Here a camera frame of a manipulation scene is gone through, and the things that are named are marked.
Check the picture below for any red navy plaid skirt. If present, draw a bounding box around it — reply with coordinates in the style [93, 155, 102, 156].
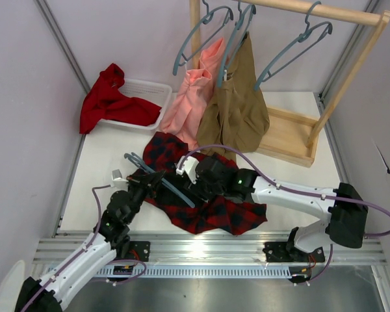
[143, 131, 267, 235]

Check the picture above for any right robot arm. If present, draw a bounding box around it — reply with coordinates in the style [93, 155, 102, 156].
[176, 156, 368, 254]

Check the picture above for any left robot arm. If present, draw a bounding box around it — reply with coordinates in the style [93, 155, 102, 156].
[14, 171, 164, 311]

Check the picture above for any pink skirt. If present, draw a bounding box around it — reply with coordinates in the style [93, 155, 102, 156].
[159, 38, 226, 150]

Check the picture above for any tan skirt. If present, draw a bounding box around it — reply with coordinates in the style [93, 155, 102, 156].
[196, 33, 270, 161]

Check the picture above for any blue hanger holding tan skirt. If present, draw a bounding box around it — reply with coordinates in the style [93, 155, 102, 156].
[216, 1, 256, 88]

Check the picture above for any red garment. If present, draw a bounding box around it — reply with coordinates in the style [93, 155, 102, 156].
[79, 63, 161, 135]

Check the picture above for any white plastic basket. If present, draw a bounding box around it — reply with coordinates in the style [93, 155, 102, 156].
[98, 79, 175, 131]

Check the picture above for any wooden clothes rack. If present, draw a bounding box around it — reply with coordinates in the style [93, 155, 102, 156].
[188, 0, 390, 168]

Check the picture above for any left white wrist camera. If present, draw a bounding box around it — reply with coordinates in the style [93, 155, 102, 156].
[110, 169, 128, 190]

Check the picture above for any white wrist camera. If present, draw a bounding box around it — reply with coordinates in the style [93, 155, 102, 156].
[175, 156, 199, 185]
[110, 169, 128, 190]

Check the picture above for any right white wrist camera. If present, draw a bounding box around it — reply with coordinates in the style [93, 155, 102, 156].
[175, 156, 199, 185]

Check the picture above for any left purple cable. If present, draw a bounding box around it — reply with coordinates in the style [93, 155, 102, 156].
[19, 185, 113, 312]

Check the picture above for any purple cable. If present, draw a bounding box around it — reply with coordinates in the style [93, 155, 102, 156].
[19, 185, 113, 312]
[178, 144, 390, 238]

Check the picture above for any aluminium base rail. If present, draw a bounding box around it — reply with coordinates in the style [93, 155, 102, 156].
[33, 231, 387, 266]

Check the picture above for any white slotted cable duct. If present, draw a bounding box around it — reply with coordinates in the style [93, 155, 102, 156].
[96, 265, 310, 279]

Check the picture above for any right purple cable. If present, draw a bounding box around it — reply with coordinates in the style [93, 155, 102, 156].
[178, 144, 390, 238]

